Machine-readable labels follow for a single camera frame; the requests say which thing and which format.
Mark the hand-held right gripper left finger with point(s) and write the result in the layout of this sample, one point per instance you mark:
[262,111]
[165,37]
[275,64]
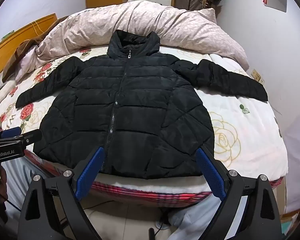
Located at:
[90,175]

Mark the brown fleece blanket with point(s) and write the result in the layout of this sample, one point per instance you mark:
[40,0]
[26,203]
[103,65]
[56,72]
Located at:
[17,55]

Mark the floral rose blanket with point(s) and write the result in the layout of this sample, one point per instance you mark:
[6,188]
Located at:
[240,135]

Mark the wooden headboard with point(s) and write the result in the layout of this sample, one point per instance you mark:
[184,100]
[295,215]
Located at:
[15,35]

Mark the black puffer jacket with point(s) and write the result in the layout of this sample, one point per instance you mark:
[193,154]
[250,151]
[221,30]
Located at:
[140,105]

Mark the lilac pillow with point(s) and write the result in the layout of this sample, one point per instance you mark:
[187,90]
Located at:
[27,63]

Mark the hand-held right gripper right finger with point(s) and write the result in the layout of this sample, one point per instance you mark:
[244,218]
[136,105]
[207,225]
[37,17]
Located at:
[210,175]

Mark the white rolled pillow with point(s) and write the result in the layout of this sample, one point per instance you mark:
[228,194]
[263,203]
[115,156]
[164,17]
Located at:
[0,96]

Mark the wall socket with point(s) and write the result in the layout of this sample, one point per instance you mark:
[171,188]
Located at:
[257,76]

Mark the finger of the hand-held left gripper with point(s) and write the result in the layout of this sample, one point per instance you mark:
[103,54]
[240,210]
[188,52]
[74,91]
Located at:
[31,136]
[12,132]

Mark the pink leaf-print duvet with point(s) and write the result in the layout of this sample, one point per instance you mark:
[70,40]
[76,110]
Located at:
[165,22]

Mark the green box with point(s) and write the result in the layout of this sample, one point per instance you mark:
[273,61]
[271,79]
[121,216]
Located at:
[7,35]

